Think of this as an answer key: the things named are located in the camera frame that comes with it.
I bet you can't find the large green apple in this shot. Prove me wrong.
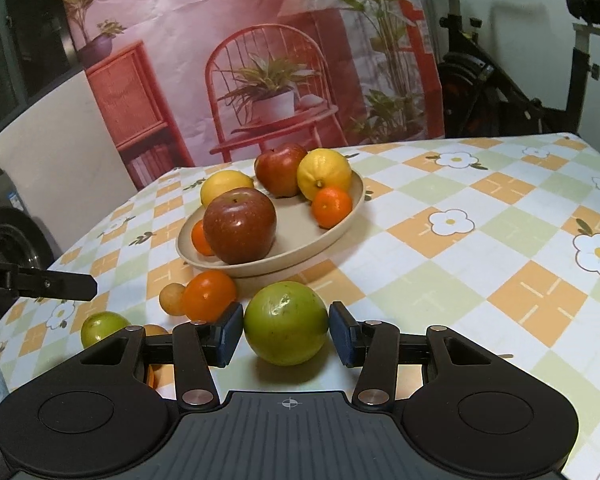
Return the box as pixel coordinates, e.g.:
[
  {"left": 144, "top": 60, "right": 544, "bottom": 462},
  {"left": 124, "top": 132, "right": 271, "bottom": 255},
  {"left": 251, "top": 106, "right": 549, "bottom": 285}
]
[{"left": 244, "top": 281, "right": 328, "bottom": 366}]

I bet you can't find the small green apple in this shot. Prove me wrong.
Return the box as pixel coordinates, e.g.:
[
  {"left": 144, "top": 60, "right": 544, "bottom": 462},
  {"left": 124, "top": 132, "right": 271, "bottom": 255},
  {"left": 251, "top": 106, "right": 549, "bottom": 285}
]
[{"left": 80, "top": 311, "right": 130, "bottom": 349}]

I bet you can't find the orange tangerine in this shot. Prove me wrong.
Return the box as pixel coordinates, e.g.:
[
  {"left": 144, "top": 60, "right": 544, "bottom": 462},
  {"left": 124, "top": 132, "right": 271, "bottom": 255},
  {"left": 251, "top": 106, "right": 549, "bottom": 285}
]
[
  {"left": 181, "top": 270, "right": 237, "bottom": 323},
  {"left": 190, "top": 220, "right": 214, "bottom": 257},
  {"left": 144, "top": 324, "right": 170, "bottom": 389},
  {"left": 311, "top": 186, "right": 353, "bottom": 229}
]

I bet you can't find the dark red apple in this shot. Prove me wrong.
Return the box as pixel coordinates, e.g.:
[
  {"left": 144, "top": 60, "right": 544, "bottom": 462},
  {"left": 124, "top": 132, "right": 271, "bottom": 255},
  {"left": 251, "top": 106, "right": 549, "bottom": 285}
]
[{"left": 202, "top": 188, "right": 277, "bottom": 264}]

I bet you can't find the round yellow orange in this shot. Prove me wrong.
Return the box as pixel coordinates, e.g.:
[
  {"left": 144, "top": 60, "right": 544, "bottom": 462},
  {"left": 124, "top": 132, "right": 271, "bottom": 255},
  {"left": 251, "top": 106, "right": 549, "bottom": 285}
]
[{"left": 200, "top": 170, "right": 254, "bottom": 207}]

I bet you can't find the yellow lemon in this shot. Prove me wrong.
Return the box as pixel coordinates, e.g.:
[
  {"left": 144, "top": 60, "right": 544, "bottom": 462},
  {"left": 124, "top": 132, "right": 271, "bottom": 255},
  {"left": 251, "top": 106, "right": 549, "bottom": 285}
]
[{"left": 297, "top": 148, "right": 352, "bottom": 202}]

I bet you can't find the bright red apple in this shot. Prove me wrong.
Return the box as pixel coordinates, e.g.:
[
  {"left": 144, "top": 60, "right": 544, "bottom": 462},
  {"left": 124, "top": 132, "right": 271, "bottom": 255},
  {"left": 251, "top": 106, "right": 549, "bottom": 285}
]
[{"left": 254, "top": 143, "right": 308, "bottom": 198}]

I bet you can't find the washing machine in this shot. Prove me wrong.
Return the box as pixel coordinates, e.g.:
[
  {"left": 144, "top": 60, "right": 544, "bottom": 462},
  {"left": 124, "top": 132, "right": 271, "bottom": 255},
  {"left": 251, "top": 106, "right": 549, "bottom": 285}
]
[{"left": 0, "top": 167, "right": 56, "bottom": 319}]

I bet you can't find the small tan longan fruit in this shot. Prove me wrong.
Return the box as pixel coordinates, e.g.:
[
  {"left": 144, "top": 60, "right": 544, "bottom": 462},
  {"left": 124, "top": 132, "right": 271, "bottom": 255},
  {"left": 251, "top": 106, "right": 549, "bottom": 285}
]
[{"left": 159, "top": 283, "right": 185, "bottom": 316}]

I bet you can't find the beige round plate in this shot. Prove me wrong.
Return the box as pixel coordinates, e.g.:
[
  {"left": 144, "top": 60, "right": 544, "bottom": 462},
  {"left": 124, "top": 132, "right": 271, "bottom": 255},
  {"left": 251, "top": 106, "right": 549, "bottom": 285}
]
[{"left": 175, "top": 171, "right": 365, "bottom": 278}]

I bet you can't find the checkered floral tablecloth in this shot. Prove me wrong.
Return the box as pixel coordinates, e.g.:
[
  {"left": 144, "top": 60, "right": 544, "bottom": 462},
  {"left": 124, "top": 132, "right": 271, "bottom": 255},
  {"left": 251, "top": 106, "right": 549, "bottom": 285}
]
[{"left": 0, "top": 133, "right": 600, "bottom": 479}]

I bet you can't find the black exercise bike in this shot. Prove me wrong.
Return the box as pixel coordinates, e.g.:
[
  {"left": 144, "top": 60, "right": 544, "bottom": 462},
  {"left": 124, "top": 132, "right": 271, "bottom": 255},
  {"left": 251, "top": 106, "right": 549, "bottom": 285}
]
[{"left": 429, "top": 0, "right": 600, "bottom": 139}]

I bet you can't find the pink printed backdrop cloth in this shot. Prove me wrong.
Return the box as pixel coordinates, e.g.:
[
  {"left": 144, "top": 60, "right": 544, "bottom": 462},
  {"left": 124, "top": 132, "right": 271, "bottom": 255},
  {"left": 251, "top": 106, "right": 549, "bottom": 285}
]
[{"left": 62, "top": 0, "right": 444, "bottom": 188}]

